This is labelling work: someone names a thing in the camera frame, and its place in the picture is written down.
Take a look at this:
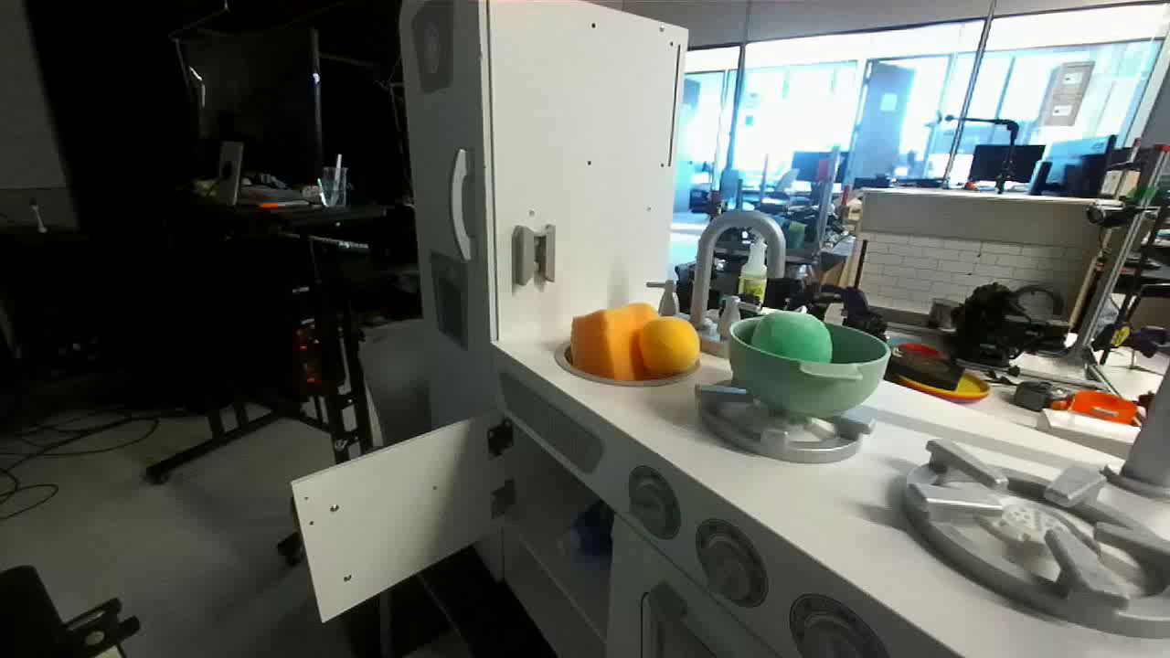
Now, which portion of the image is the yellow-orange toy cheese block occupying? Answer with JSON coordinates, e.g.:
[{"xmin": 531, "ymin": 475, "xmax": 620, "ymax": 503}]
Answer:
[{"xmin": 566, "ymin": 303, "xmax": 660, "ymax": 385}]

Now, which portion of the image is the yellow toy ball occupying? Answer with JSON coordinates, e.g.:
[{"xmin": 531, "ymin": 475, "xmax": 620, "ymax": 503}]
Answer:
[{"xmin": 633, "ymin": 313, "xmax": 704, "ymax": 381}]

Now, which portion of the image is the grey toy faucet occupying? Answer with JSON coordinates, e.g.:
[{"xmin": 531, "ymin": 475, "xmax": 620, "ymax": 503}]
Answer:
[{"xmin": 642, "ymin": 209, "xmax": 788, "ymax": 357}]

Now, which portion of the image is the clear spray bottle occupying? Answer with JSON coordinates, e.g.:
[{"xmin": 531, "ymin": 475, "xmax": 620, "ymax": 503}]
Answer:
[{"xmin": 738, "ymin": 233, "xmax": 770, "ymax": 307}]

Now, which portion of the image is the grey round stove knob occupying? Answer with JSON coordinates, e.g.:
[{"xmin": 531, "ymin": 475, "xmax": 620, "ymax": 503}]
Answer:
[
  {"xmin": 626, "ymin": 462, "xmax": 683, "ymax": 540},
  {"xmin": 787, "ymin": 593, "xmax": 892, "ymax": 658},
  {"xmin": 692, "ymin": 516, "xmax": 770, "ymax": 610}
]

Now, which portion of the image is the blue object in cupboard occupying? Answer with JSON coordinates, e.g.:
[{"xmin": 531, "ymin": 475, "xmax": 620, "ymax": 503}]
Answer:
[{"xmin": 569, "ymin": 501, "xmax": 617, "ymax": 562}]

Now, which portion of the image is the green toy ball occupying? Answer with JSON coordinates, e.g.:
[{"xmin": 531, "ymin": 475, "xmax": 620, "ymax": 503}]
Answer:
[{"xmin": 744, "ymin": 309, "xmax": 837, "ymax": 367}]

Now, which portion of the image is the white toy kitchen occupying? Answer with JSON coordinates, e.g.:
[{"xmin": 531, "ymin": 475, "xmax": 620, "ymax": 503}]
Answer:
[{"xmin": 288, "ymin": 0, "xmax": 1170, "ymax": 658}]

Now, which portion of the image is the grey toy burner grate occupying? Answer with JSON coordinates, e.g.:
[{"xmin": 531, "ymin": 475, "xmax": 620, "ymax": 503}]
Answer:
[
  {"xmin": 898, "ymin": 435, "xmax": 1170, "ymax": 636},
  {"xmin": 692, "ymin": 376, "xmax": 876, "ymax": 464}
]

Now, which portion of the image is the green toy bowl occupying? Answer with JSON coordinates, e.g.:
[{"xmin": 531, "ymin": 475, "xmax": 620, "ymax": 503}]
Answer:
[{"xmin": 723, "ymin": 313, "xmax": 897, "ymax": 420}]

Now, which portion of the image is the small white cupboard door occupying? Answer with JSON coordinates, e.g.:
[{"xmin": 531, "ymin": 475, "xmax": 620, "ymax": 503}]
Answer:
[{"xmin": 288, "ymin": 417, "xmax": 505, "ymax": 625}]

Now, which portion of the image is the white toy oven door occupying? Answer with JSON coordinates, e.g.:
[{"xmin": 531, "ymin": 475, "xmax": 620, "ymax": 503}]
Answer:
[{"xmin": 604, "ymin": 524, "xmax": 798, "ymax": 658}]

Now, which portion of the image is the black work table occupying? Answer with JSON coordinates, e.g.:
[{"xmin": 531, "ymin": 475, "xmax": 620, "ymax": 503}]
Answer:
[{"xmin": 141, "ymin": 179, "xmax": 393, "ymax": 487}]

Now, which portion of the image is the yellow plate with red item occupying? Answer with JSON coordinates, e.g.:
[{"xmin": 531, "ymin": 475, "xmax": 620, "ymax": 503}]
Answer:
[{"xmin": 887, "ymin": 340, "xmax": 995, "ymax": 406}]

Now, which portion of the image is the white partition counter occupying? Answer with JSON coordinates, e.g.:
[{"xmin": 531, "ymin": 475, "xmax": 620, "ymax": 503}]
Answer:
[{"xmin": 855, "ymin": 185, "xmax": 1145, "ymax": 326}]

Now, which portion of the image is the black device pile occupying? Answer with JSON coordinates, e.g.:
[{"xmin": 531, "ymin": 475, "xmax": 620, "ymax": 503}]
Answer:
[{"xmin": 947, "ymin": 283, "xmax": 1064, "ymax": 363}]

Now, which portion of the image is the small distant black monitor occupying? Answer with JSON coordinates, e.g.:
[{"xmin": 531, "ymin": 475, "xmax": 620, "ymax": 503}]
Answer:
[{"xmin": 965, "ymin": 141, "xmax": 1050, "ymax": 191}]

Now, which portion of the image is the orange tool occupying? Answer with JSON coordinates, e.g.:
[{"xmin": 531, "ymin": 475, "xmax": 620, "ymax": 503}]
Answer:
[{"xmin": 1068, "ymin": 385, "xmax": 1146, "ymax": 426}]

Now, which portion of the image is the grey upright pole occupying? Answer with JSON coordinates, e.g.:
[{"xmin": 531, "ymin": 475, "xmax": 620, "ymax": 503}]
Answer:
[{"xmin": 1116, "ymin": 369, "xmax": 1170, "ymax": 496}]

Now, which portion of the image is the black floor stand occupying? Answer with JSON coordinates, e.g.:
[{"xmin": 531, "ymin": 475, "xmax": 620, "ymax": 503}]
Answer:
[{"xmin": 0, "ymin": 562, "xmax": 141, "ymax": 658}]

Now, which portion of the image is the grey side bracket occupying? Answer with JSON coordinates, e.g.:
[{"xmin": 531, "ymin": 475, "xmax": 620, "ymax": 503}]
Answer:
[{"xmin": 507, "ymin": 220, "xmax": 559, "ymax": 289}]

